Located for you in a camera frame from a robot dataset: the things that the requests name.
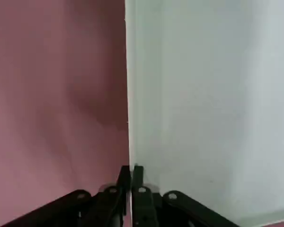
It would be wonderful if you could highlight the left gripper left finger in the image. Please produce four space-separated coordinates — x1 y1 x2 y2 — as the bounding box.
0 165 131 227

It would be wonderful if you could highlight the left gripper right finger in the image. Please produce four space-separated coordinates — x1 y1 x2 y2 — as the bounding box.
132 165 240 227

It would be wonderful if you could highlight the green rectangular tray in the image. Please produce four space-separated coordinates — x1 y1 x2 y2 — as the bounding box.
124 0 284 225

